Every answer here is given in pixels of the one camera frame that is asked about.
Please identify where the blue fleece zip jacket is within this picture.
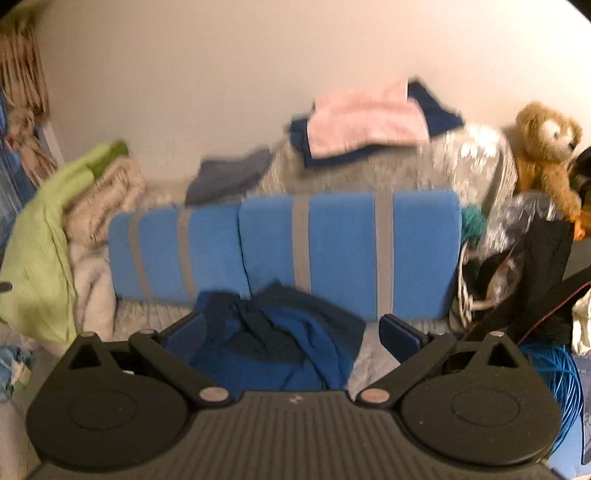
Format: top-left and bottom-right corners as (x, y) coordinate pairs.
(189, 283), (366, 397)

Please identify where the grey quilted bed cover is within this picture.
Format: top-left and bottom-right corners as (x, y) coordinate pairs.
(112, 299), (456, 393)

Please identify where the left blue striped pillow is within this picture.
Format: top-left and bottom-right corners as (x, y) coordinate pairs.
(107, 203), (250, 305)

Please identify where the blue striped pillow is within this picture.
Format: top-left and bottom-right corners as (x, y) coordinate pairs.
(238, 190), (462, 321)
(107, 203), (250, 305)

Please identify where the right blue striped pillow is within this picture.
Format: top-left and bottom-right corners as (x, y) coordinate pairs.
(238, 190), (462, 321)

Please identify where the green blanket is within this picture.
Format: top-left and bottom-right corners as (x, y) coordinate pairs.
(1, 140), (128, 343)

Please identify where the dark grey garment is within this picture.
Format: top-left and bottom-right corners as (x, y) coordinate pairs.
(184, 147), (273, 206)

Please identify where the beige fluffy blanket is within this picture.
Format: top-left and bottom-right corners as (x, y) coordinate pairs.
(64, 156), (146, 341)

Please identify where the grey patterned blanket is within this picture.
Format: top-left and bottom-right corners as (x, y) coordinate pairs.
(138, 123), (518, 213)

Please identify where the navy folded cloth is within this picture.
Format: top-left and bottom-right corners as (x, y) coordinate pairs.
(287, 79), (464, 169)

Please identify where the pink folded towel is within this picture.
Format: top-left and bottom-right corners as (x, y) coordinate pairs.
(307, 80), (430, 159)

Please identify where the brown teddy bear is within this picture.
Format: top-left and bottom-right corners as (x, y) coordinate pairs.
(515, 101), (586, 240)

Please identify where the white striped rope bag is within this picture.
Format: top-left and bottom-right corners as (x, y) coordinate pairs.
(449, 242), (495, 333)

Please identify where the black strap bag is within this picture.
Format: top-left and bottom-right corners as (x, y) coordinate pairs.
(463, 218), (590, 346)

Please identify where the blue coiled cable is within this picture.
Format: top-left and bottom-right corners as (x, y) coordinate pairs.
(519, 343), (584, 458)

